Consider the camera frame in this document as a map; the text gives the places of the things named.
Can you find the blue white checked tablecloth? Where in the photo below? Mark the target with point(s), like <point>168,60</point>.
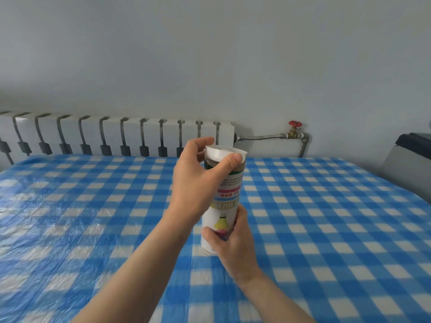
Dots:
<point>336,238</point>

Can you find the white ribbed radiator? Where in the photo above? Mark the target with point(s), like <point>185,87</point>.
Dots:
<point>114,134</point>

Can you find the person's right hand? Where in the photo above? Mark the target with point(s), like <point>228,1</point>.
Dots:
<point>237,252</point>

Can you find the grey appliance with black top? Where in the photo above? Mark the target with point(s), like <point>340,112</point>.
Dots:
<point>409,164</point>

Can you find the person's right thumb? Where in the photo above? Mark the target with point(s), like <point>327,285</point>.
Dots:
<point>211,237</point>

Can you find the person's left hand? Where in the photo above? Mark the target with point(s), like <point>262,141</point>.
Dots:
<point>190,188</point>

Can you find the white plastic tube cap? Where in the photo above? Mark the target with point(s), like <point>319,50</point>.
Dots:
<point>224,152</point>

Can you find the person's right forearm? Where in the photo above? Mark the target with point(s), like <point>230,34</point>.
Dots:
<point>272,299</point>

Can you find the person's left thumb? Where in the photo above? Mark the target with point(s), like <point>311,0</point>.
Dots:
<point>228,164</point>

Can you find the white printed shuttlecock tube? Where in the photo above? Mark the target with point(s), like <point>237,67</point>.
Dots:
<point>225,201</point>

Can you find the person's left forearm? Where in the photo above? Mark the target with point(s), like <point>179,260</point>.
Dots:
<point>141,275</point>

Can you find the grey metal heating pipe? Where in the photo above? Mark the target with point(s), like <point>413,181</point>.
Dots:
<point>266,136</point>

